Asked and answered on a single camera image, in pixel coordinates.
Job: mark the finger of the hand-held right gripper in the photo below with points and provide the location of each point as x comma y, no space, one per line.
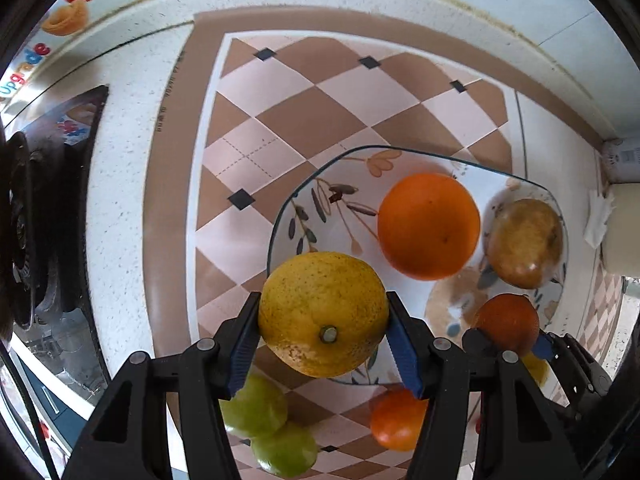
544,346
477,342

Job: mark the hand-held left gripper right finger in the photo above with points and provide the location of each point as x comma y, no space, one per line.
404,347

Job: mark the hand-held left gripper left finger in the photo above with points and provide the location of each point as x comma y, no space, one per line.
243,345

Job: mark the dark orange tangerine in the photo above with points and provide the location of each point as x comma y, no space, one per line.
507,320

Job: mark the yellow speckled lemon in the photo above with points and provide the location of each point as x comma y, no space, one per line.
320,312

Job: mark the yellow-brown passion fruit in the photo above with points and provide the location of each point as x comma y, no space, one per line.
525,242

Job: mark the large orange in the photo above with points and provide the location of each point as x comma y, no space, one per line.
428,225

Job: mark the floral ceramic plate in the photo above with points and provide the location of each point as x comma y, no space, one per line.
345,210

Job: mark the small yellow fruit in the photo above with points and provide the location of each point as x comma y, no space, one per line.
537,369

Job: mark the green fruit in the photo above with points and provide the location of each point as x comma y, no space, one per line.
285,452
255,407

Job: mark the small bright orange tangerine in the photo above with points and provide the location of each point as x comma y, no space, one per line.
395,420

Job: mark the white tissue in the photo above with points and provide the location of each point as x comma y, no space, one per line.
597,217

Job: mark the cream container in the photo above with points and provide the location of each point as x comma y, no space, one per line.
622,230

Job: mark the black gas stove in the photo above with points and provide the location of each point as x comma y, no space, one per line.
45,240

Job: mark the brown checkered mat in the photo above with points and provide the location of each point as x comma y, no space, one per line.
280,105

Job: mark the fruit printed wall sticker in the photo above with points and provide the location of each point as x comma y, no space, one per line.
70,5

